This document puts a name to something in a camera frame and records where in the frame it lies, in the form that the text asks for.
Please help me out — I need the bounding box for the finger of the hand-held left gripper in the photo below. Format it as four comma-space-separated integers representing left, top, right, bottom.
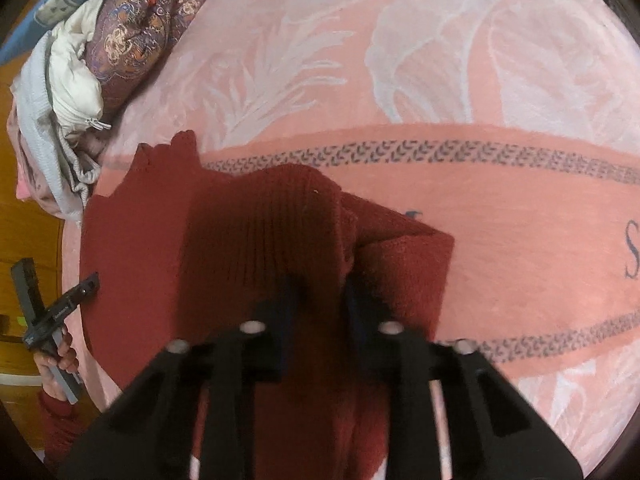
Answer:
10, 258, 42, 334
42, 272, 100, 329

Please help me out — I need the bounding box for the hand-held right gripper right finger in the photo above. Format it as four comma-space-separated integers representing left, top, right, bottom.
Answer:
345, 275, 584, 480

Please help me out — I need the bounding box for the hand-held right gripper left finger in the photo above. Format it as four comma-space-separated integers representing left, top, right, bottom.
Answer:
57, 275, 302, 480

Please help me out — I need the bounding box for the dark red knit sweater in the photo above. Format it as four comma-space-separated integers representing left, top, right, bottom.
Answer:
79, 130, 456, 480

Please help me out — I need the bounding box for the person's left hand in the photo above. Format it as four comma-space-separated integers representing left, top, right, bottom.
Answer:
34, 343, 81, 402

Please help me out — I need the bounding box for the pale pink garment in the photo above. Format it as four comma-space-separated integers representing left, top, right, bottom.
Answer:
7, 110, 67, 222

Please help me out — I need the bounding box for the pink leaf-patterned blanket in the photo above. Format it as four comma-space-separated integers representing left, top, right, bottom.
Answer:
60, 0, 640, 480

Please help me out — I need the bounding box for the white knit garment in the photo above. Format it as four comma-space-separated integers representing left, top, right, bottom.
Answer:
10, 30, 102, 222

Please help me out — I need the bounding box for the cream zippered garment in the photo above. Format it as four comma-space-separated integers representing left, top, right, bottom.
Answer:
47, 0, 114, 137

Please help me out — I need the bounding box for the purple paisley pillow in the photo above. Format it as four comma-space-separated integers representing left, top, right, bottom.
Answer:
85, 0, 211, 114

